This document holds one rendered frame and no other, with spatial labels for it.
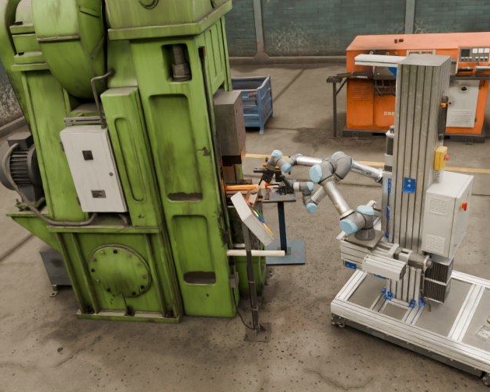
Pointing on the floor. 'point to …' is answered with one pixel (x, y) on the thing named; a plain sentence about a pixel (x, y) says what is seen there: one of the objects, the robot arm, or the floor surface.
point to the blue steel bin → (255, 99)
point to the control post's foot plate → (258, 332)
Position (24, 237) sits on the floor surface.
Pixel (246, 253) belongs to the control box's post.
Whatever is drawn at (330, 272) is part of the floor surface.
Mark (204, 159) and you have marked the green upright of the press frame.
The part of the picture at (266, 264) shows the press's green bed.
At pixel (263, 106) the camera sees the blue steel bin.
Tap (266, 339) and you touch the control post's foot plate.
